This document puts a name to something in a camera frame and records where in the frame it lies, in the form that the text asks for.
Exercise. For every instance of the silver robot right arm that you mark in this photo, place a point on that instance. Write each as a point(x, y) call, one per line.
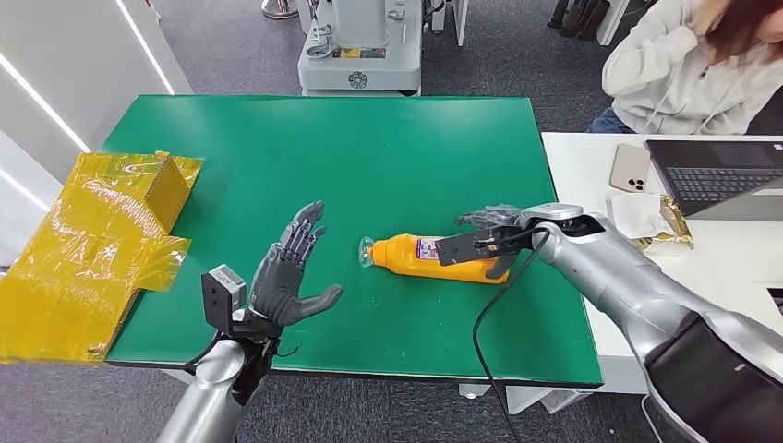
point(642, 299)

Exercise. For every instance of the green table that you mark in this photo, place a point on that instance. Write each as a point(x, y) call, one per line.
point(367, 153)

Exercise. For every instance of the person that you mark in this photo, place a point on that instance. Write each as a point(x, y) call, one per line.
point(667, 85)

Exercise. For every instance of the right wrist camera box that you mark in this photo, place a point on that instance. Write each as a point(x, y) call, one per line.
point(459, 247)

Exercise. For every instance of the orange plastic bottle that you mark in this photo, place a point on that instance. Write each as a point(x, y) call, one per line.
point(397, 257)

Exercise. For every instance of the yellow taped cardboard box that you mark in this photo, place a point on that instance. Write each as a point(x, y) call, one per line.
point(79, 257)

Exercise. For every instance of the white table leg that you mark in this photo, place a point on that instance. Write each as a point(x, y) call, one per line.
point(177, 376)

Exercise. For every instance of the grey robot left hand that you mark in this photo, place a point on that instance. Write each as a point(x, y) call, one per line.
point(278, 287)

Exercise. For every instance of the dark laptop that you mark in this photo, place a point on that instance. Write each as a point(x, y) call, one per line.
point(716, 177)

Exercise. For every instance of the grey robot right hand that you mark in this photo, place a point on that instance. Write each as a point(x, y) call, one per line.
point(492, 217)

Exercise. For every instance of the black chair legs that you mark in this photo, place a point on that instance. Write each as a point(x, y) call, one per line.
point(578, 15)

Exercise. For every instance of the chrome stand base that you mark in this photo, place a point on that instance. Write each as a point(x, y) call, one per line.
point(280, 9)

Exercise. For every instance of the white desk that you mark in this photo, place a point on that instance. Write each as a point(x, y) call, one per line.
point(599, 342)

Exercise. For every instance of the grey machine base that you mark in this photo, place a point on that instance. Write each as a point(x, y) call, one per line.
point(361, 67)

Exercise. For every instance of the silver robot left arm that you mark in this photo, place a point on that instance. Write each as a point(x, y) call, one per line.
point(208, 391)

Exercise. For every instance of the white furniture leg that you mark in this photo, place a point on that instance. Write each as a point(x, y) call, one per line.
point(611, 21)

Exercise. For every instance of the gold foil wrapper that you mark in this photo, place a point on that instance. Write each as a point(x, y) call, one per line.
point(676, 229)

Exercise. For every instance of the white panel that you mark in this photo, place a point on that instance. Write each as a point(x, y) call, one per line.
point(459, 18)

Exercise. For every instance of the beige smartphone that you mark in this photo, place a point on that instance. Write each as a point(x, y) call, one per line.
point(630, 166)

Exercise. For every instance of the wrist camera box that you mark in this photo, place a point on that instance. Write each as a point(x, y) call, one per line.
point(220, 296)
point(459, 247)

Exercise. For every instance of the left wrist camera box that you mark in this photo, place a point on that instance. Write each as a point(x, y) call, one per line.
point(220, 296)

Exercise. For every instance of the grey table foot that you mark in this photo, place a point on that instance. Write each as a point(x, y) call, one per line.
point(472, 391)

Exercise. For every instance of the white paper napkin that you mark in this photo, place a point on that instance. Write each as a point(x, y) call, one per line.
point(636, 215)

